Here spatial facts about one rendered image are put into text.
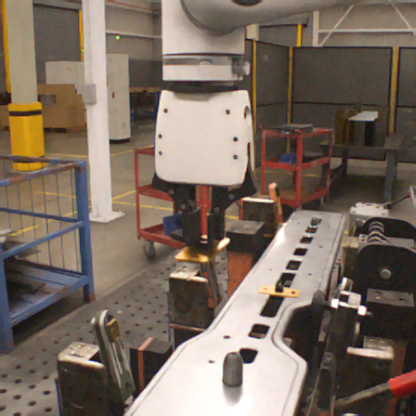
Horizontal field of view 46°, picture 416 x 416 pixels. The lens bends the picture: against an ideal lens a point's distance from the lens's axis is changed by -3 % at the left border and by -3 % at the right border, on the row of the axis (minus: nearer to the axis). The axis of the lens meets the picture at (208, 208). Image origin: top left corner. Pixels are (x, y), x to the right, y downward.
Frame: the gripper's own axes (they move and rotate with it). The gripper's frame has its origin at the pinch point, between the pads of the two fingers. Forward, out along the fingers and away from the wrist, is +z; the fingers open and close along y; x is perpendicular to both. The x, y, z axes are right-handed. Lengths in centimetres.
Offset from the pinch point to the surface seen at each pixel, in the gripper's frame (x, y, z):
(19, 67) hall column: -580, 508, -35
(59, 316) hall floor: -183, 162, 128
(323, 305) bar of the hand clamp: 0.9, -13.8, 6.9
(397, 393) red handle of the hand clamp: 1.6, -22.5, 15.8
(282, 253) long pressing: -70, 4, 28
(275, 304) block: -44, 0, 30
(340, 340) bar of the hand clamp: 2.3, -15.9, 10.1
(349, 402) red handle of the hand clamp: 1.2, -17.6, 18.3
